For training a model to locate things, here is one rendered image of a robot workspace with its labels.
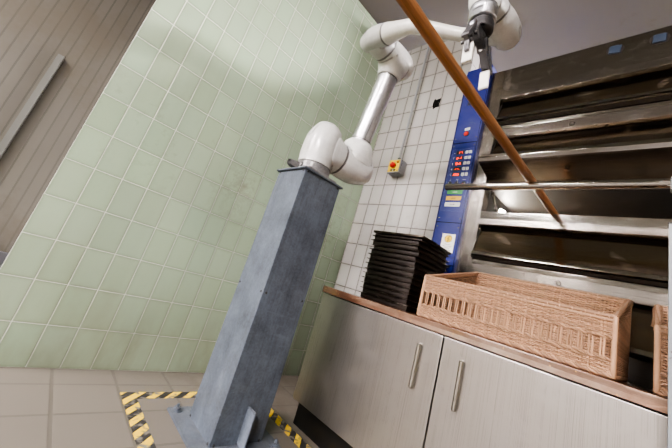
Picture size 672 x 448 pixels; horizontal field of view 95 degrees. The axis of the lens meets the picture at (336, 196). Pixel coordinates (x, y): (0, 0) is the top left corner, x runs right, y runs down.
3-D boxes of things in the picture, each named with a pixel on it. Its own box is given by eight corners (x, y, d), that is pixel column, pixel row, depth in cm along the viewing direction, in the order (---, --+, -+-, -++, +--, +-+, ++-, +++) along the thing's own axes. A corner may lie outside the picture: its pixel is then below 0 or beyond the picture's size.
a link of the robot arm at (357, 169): (320, 172, 152) (350, 190, 165) (339, 174, 139) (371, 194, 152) (378, 40, 162) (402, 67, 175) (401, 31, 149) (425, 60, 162)
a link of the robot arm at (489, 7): (464, 6, 105) (462, 20, 103) (493, -7, 98) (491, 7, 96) (474, 26, 110) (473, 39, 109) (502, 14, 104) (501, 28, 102)
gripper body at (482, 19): (475, 37, 108) (472, 58, 105) (465, 19, 102) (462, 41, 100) (498, 27, 103) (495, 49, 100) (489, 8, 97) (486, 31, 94)
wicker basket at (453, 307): (466, 329, 145) (475, 271, 152) (632, 383, 104) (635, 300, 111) (412, 314, 114) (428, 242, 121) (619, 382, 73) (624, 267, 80)
